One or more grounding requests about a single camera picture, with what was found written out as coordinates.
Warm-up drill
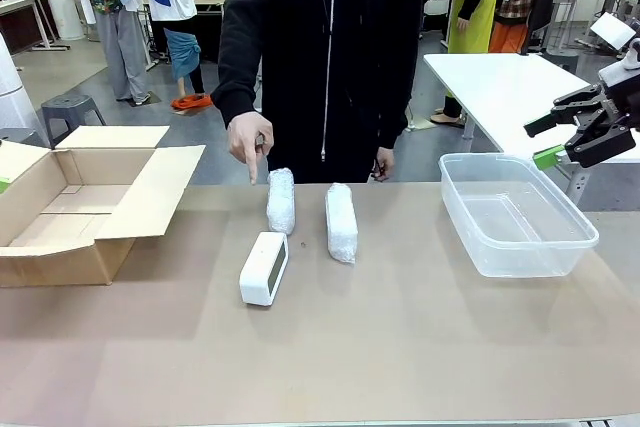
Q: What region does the bubble-wrapped clock showing grid face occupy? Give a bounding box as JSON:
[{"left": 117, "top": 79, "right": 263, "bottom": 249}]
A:
[{"left": 324, "top": 182, "right": 359, "bottom": 265}]

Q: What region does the open brown cardboard box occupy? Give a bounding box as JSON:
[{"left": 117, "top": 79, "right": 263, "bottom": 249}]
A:
[{"left": 0, "top": 125, "right": 207, "bottom": 289}]

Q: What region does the thick white table leg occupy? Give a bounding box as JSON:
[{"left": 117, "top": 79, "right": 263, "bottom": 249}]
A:
[{"left": 554, "top": 154, "right": 596, "bottom": 208}]

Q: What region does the person's left hand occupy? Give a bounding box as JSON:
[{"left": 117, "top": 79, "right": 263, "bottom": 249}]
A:
[{"left": 370, "top": 145, "right": 396, "bottom": 182}]

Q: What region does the thin white table leg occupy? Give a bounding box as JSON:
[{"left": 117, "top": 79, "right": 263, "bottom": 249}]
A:
[{"left": 460, "top": 105, "right": 477, "bottom": 142}]

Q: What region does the person in floral shirt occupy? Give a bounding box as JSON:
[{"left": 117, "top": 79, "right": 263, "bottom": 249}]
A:
[{"left": 69, "top": 0, "right": 152, "bottom": 107}]

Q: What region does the person's right hand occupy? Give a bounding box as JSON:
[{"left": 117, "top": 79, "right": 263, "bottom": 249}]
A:
[{"left": 226, "top": 110, "right": 275, "bottom": 187}]

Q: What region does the grey plastic stool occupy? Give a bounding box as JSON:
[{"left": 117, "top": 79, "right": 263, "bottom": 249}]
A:
[{"left": 40, "top": 94, "right": 107, "bottom": 149}]

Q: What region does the orange slipper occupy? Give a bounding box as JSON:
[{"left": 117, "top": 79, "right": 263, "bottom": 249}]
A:
[{"left": 171, "top": 93, "right": 212, "bottom": 112}]

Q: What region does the clear plastic storage container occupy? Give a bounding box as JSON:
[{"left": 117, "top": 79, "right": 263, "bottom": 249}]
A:
[{"left": 438, "top": 151, "right": 600, "bottom": 279}]

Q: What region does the thickly bubble-wrapped white clock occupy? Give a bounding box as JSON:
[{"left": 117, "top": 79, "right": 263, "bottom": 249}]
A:
[{"left": 266, "top": 168, "right": 297, "bottom": 237}]

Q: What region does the person's left forearm black sleeve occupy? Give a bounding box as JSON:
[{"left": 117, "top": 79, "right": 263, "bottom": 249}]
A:
[{"left": 372, "top": 61, "right": 417, "bottom": 151}]

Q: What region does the white table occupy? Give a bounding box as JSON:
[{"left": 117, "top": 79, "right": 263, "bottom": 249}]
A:
[{"left": 423, "top": 50, "right": 640, "bottom": 208}]

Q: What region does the person in black hoodie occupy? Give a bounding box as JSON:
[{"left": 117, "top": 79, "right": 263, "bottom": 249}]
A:
[{"left": 209, "top": 0, "right": 426, "bottom": 186}]

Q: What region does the white unwrapped digital clock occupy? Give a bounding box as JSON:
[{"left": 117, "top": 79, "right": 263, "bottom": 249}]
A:
[{"left": 238, "top": 230, "right": 290, "bottom": 307}]

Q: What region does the person's right forearm black sleeve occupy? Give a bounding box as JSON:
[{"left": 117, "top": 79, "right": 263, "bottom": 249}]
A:
[{"left": 210, "top": 36, "right": 264, "bottom": 131}]

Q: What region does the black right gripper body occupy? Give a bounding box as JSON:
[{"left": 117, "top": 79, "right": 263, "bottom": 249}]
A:
[{"left": 599, "top": 77, "right": 640, "bottom": 133}]

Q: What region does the person in yellow apron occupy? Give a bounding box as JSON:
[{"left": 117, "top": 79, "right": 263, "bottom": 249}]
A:
[{"left": 428, "top": 0, "right": 501, "bottom": 129}]

